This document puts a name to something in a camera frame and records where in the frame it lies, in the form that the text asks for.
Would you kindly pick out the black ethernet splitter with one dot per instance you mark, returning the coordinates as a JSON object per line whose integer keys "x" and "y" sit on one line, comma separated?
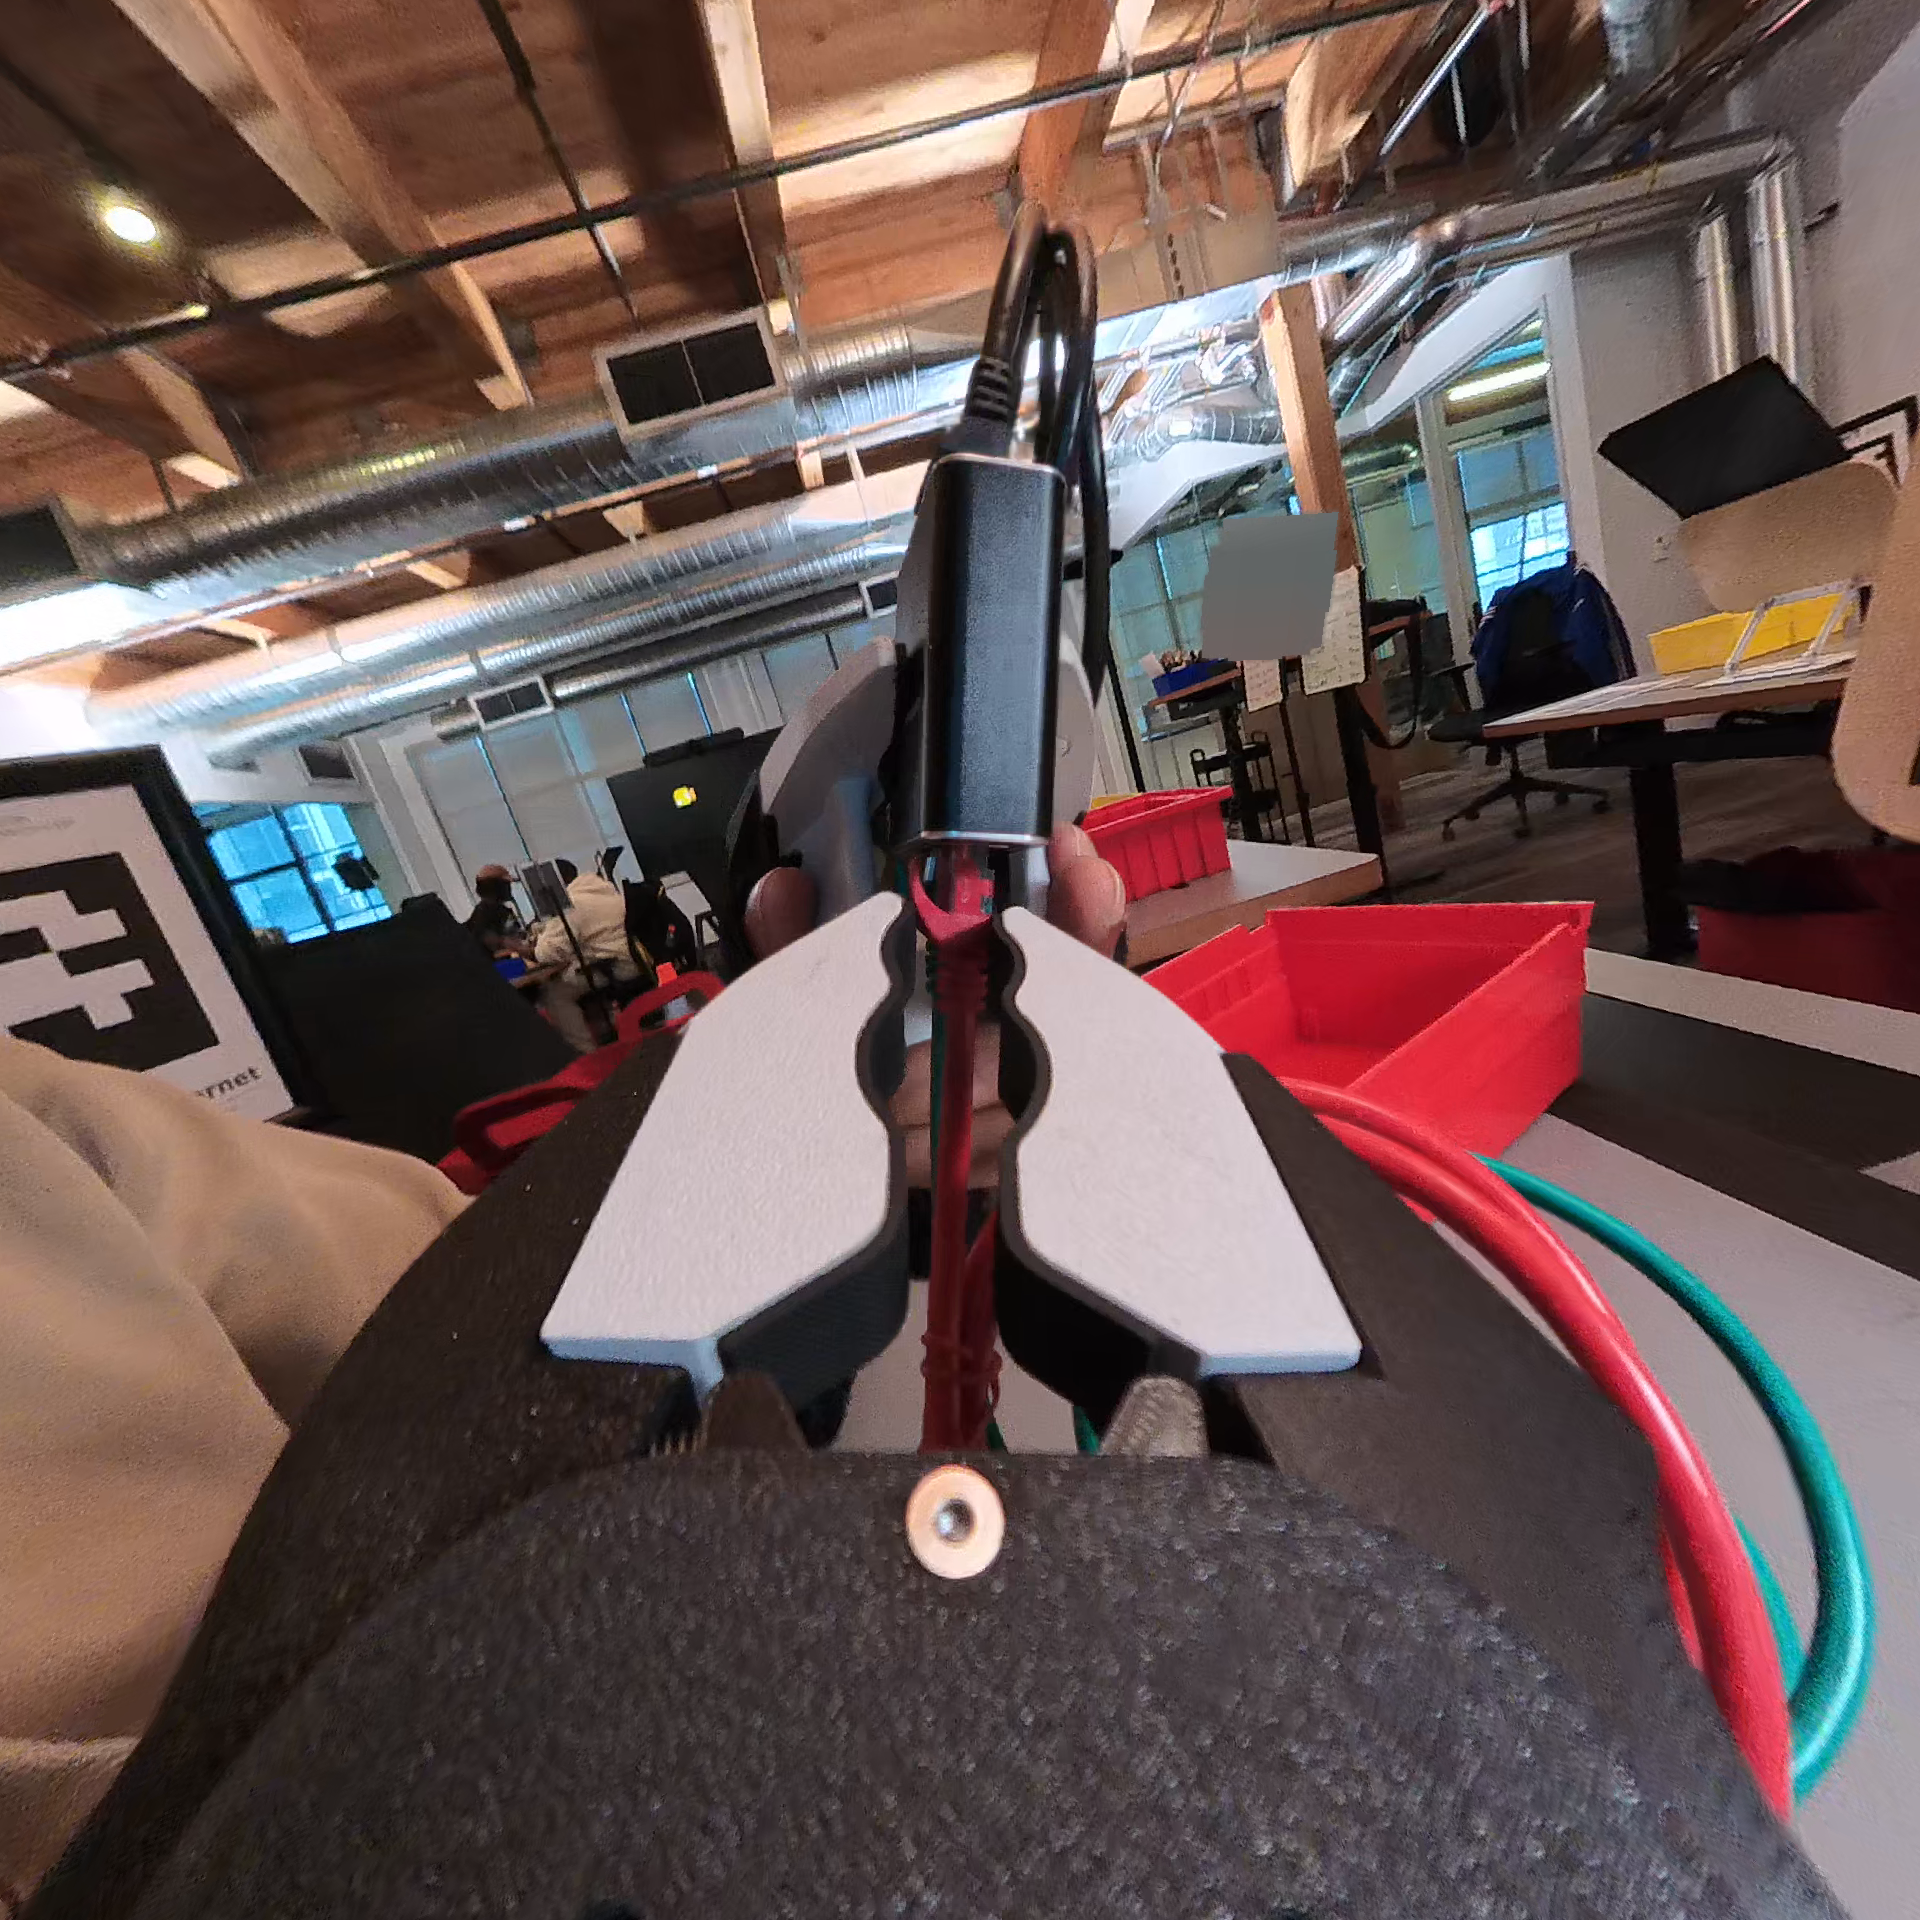
{"x": 984, "y": 660}

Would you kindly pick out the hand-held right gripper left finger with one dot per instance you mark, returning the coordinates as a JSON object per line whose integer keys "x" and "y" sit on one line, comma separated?
{"x": 735, "y": 1186}

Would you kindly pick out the blue jacket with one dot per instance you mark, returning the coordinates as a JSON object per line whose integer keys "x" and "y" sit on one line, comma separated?
{"x": 1562, "y": 630}

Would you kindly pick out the wooden top desk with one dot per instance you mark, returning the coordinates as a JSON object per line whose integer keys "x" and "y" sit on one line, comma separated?
{"x": 1651, "y": 697}

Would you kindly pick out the silver air duct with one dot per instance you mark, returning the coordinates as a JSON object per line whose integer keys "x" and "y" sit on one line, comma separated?
{"x": 449, "y": 465}

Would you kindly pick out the round ceiling lamp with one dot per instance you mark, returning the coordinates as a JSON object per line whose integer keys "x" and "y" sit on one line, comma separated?
{"x": 132, "y": 223}

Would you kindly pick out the yellow storage bin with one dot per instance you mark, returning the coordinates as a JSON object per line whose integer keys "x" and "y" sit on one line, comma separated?
{"x": 1696, "y": 637}

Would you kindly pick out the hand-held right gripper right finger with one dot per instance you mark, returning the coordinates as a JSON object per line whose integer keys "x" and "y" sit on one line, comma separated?
{"x": 1171, "y": 1199}

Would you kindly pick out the person's left hand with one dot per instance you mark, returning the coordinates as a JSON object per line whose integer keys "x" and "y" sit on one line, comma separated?
{"x": 1089, "y": 901}

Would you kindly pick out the ceiling air vent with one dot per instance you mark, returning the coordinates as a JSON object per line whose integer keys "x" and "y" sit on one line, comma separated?
{"x": 690, "y": 375}

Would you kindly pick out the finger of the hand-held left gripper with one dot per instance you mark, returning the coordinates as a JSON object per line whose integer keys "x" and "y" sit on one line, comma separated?
{"x": 1083, "y": 734}
{"x": 834, "y": 719}

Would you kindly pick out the red storage bin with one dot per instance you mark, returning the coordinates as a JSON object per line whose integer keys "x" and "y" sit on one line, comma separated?
{"x": 1442, "y": 1020}
{"x": 1163, "y": 849}

